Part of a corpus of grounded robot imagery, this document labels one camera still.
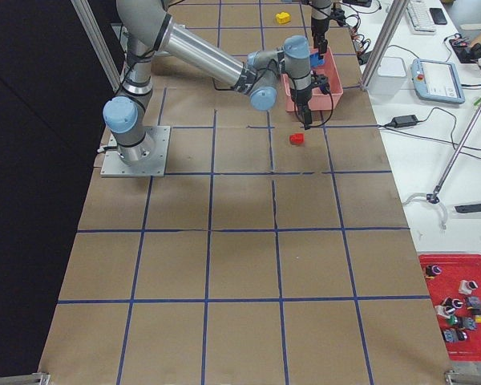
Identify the yellow toy block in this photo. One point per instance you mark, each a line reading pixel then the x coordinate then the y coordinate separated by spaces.
pixel 283 17

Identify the aluminium frame post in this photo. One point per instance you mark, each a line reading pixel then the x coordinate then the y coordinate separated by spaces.
pixel 390 25

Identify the white keyboard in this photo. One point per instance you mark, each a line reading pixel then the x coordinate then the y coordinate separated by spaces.
pixel 419 18

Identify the pink plastic box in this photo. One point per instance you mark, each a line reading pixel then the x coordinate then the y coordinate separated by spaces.
pixel 326 67

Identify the teach pendant tablet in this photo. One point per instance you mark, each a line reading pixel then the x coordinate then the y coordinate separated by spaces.
pixel 436 81

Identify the black power adapter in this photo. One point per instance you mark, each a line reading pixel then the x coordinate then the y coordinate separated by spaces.
pixel 404 121

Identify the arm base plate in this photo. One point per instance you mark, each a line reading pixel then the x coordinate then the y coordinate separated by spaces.
pixel 146 159

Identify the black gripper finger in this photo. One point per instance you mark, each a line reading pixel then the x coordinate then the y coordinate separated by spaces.
pixel 304 115

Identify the red toy block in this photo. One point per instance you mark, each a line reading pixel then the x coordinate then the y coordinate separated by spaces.
pixel 297 138

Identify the blue toy block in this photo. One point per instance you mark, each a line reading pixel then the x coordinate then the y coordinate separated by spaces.
pixel 316 60

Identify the metal grabber stick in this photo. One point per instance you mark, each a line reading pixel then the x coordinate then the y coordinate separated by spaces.
pixel 433 197

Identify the black smartphone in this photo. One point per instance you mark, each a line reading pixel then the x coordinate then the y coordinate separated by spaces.
pixel 437 16

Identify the red parts tray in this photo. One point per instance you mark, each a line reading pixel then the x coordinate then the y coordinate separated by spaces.
pixel 454 284

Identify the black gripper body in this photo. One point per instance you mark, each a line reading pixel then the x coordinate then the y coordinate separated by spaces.
pixel 301 97
pixel 317 29

